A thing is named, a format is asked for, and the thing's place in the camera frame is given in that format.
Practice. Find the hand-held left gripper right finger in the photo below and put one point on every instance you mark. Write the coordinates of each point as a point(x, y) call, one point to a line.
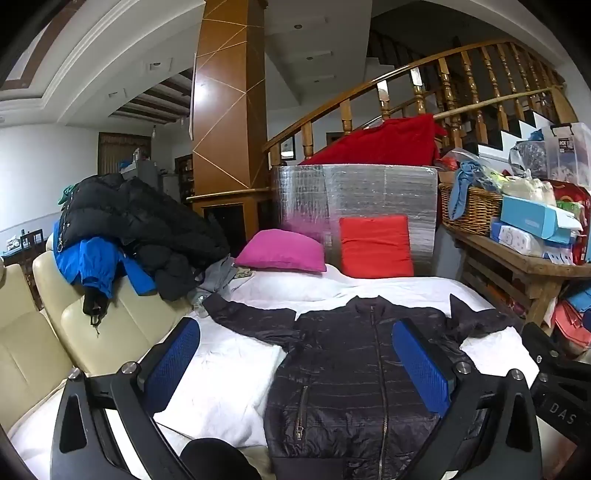
point(422, 364)

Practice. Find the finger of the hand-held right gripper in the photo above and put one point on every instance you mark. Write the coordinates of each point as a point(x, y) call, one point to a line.
point(554, 346)

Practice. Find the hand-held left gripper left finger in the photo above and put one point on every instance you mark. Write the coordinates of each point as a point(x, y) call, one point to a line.
point(171, 364)

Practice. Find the dark quilted zip jacket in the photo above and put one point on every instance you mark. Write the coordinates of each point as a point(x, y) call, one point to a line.
point(341, 369)

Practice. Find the stack of salmon cloths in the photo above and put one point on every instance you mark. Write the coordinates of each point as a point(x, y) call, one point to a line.
point(572, 327)

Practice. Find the white bed cover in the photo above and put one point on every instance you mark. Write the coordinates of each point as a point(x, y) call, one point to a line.
point(231, 369)

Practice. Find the white and blue small box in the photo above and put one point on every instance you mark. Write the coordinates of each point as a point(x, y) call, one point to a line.
point(558, 255)

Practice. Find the wooden side table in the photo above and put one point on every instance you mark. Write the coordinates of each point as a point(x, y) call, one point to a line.
point(508, 261)

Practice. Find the grey garment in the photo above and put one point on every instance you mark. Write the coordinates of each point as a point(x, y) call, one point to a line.
point(219, 277)

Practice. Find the person's dark clothing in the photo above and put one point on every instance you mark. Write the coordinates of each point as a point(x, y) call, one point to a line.
point(217, 461)

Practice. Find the white patterned tissue pack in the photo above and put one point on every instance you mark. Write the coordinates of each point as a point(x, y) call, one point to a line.
point(517, 240)

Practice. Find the red pillow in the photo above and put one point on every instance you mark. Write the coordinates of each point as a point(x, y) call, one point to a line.
point(376, 247)

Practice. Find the blue jacket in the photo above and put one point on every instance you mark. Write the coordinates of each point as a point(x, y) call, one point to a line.
point(92, 263)

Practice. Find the light blue cardboard box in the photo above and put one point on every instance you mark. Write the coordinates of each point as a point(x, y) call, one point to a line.
point(531, 217)

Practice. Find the pile of dark coats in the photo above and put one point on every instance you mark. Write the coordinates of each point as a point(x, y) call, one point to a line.
point(147, 221)

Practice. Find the cream leather sofa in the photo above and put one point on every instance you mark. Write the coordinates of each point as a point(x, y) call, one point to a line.
point(27, 337)

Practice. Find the red gift bag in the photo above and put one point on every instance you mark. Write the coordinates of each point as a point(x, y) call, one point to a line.
point(575, 198)

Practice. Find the pink pillow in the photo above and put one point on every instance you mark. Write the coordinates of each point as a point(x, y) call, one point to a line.
point(281, 251)

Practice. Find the wicker basket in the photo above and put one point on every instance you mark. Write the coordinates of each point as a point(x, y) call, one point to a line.
point(475, 207)

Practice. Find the cream plastic bag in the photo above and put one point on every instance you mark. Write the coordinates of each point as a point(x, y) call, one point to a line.
point(526, 189)

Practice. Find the blue cloth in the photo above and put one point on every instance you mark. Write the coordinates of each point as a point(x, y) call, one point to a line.
point(461, 189)

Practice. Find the silver foil insulation mat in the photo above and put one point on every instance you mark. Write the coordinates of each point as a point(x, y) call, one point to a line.
point(369, 189)

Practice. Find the grey refrigerator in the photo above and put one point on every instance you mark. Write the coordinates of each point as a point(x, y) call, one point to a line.
point(147, 177)

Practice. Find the clear bag with dark contents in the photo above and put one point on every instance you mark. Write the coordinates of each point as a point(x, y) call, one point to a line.
point(528, 159)

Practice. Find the clear plastic storage box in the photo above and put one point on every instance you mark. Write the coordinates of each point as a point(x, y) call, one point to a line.
point(572, 152)

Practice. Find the green cloth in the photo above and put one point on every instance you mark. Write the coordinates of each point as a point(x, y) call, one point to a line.
point(64, 194)

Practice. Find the brown wooden door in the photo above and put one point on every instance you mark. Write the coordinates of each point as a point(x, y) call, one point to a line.
point(113, 152)

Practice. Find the red blanket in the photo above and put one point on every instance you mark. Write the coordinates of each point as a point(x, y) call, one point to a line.
point(383, 143)

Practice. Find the wooden pillar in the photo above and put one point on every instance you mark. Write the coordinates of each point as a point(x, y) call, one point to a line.
point(226, 115)

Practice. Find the wooden stair railing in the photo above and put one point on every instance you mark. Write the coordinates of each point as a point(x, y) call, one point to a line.
point(415, 92)

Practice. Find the framed wall picture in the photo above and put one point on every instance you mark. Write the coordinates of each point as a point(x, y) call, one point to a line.
point(288, 147)

